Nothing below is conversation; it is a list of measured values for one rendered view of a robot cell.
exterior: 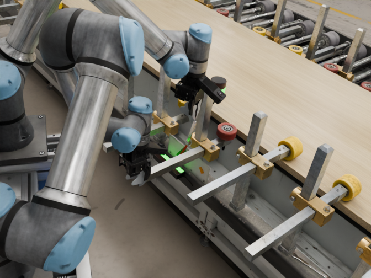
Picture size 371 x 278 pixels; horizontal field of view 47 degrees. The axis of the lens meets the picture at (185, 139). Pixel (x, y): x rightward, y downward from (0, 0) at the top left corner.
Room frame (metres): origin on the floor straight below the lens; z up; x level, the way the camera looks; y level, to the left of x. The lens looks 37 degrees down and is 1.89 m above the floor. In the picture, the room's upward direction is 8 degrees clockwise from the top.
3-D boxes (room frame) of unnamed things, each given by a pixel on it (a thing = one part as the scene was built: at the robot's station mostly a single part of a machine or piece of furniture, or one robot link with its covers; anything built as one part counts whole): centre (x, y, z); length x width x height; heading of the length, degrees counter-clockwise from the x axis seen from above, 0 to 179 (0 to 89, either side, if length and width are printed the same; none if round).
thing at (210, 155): (1.35, -0.08, 0.85); 0.14 x 0.06 x 0.05; 44
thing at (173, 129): (1.53, 0.10, 0.81); 0.14 x 0.06 x 0.05; 44
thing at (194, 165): (1.37, -0.02, 0.75); 0.26 x 0.01 x 0.10; 44
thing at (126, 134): (1.00, 0.18, 1.12); 0.11 x 0.11 x 0.08; 81
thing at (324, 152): (1.00, -0.41, 0.93); 0.04 x 0.04 x 0.48; 44
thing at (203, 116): (1.36, -0.06, 0.88); 0.04 x 0.04 x 0.48; 44
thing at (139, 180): (1.09, 0.14, 0.86); 0.06 x 0.03 x 0.09; 134
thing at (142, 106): (1.10, 0.15, 1.12); 0.09 x 0.08 x 0.11; 171
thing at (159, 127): (1.45, 0.16, 0.81); 0.44 x 0.03 x 0.04; 134
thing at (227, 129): (1.41, -0.16, 0.85); 0.08 x 0.08 x 0.11
